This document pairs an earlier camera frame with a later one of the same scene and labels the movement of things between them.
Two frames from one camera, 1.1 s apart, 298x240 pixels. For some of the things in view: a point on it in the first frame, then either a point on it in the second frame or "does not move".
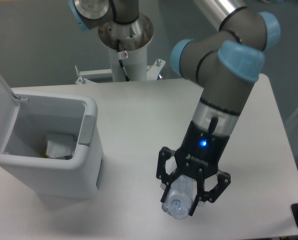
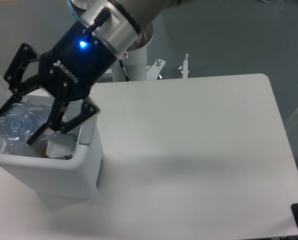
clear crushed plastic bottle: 179,201 -> 22,123
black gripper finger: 224,180 -> 64,115
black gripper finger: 164,177 -> 13,74
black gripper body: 198,155 -> 76,64
